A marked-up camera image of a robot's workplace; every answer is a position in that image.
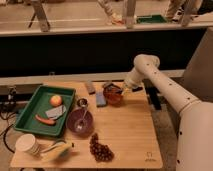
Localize black brush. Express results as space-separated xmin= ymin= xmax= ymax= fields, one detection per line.
xmin=102 ymin=82 xmax=122 ymax=94

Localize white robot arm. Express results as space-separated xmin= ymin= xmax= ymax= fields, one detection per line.
xmin=123 ymin=54 xmax=213 ymax=171

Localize red bowl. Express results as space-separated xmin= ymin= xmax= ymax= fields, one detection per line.
xmin=103 ymin=89 xmax=123 ymax=105

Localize purple bowl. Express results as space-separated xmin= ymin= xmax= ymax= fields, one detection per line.
xmin=66 ymin=109 xmax=93 ymax=136

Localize blue sponge block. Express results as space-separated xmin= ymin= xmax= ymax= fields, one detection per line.
xmin=96 ymin=92 xmax=107 ymax=107

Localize grey rectangular block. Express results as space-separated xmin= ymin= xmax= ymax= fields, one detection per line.
xmin=85 ymin=81 xmax=95 ymax=95

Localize small metal cup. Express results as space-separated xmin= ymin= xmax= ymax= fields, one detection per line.
xmin=77 ymin=98 xmax=88 ymax=108

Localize metal spoon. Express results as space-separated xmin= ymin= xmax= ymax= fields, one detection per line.
xmin=76 ymin=107 xmax=88 ymax=130

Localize green mat in background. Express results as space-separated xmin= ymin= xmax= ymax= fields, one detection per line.
xmin=136 ymin=14 xmax=166 ymax=24

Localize bunch of dark grapes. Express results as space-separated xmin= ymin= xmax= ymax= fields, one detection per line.
xmin=90 ymin=133 xmax=114 ymax=162

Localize red apple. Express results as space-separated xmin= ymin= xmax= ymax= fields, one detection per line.
xmin=50 ymin=95 xmax=62 ymax=107

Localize red sausage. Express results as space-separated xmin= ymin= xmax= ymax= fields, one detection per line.
xmin=35 ymin=115 xmax=56 ymax=125

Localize green plastic tray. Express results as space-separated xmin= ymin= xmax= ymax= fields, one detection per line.
xmin=14 ymin=86 xmax=75 ymax=137

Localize yellow banana toy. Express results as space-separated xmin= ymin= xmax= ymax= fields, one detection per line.
xmin=41 ymin=142 xmax=74 ymax=162

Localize white paper cup stack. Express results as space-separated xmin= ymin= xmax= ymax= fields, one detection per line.
xmin=15 ymin=134 xmax=40 ymax=155

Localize black cables at left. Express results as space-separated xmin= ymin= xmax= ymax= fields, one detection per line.
xmin=0 ymin=85 xmax=21 ymax=154

